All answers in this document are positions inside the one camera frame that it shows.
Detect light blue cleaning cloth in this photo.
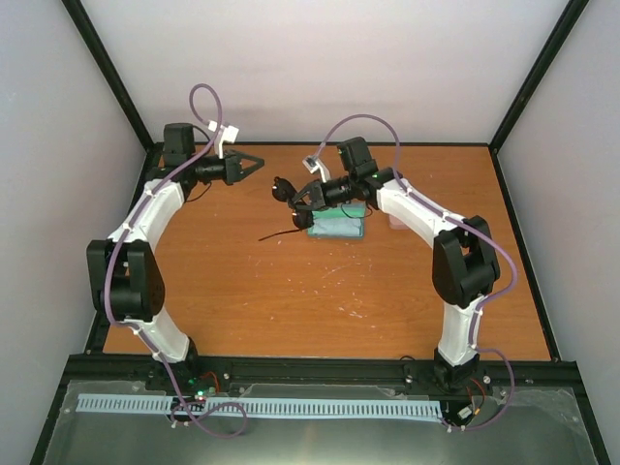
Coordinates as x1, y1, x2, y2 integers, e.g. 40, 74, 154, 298
313, 217, 363, 237

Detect black sunglasses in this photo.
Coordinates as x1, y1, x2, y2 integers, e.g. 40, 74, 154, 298
259, 176, 314, 241

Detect light blue slotted cable duct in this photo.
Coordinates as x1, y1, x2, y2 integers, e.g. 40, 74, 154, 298
75, 393, 442, 422

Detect pink glasses case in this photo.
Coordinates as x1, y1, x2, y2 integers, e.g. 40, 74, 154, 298
388, 215, 408, 231

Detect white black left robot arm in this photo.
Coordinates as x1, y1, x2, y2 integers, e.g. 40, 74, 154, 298
86, 121, 264, 390

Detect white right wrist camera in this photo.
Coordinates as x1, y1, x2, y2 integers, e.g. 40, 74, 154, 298
302, 155, 331, 182

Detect black aluminium frame rail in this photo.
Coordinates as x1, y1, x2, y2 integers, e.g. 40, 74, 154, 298
62, 354, 580, 401

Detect blue grey glasses case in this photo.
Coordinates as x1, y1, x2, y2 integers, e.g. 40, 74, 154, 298
307, 202, 366, 239

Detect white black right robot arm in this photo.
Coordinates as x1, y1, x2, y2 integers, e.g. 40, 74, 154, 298
272, 137, 500, 391

